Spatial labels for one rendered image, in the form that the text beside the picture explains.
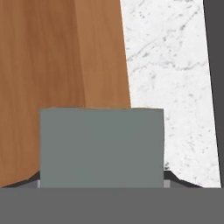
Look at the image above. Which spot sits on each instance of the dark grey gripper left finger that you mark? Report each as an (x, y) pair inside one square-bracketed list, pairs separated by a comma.
[(32, 181)]

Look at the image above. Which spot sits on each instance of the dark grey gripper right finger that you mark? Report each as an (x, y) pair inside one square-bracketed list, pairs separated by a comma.
[(175, 181)]

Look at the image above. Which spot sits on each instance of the brown wooden cutting board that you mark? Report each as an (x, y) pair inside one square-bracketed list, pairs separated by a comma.
[(58, 73)]

